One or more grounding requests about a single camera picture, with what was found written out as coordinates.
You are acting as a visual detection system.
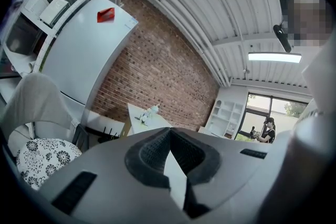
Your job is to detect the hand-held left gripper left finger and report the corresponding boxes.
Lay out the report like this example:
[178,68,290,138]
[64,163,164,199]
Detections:
[36,127,187,224]

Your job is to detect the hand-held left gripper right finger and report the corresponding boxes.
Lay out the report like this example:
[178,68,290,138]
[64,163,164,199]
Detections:
[170,127,281,224]

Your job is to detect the black wifi router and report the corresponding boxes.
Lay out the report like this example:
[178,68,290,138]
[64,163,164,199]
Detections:
[98,125,120,144]

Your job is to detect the pale artificial flower bouquet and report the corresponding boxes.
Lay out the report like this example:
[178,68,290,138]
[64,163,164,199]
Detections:
[134,103,161,126]

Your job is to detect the white cabinet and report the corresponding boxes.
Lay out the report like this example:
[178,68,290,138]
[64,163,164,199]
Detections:
[204,98,246,140]

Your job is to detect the floral black-white seat cushion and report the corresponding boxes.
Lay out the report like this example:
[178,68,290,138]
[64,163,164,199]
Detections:
[16,138,82,190]

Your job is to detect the black framed window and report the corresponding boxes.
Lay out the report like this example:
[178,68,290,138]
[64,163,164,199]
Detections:
[235,91,309,142]

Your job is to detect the white refrigerator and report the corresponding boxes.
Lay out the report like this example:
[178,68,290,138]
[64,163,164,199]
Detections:
[33,0,139,126]

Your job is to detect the long ceiling lamp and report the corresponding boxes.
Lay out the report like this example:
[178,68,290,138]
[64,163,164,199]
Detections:
[248,51,302,63]

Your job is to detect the cream printed sweatshirt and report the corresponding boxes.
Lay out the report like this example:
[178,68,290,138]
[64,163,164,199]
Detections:
[293,39,336,124]

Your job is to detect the white metal shelf rack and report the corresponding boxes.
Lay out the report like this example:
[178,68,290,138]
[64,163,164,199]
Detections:
[0,0,133,113]

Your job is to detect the red magnet on refrigerator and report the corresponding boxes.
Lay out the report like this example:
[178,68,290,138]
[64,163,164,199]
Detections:
[96,7,116,24]

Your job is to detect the white cardboard box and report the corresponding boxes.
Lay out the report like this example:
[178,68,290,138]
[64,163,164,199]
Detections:
[22,0,49,18]
[39,0,71,27]

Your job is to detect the person's head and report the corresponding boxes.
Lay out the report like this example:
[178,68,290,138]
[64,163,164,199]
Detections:
[279,0,333,48]

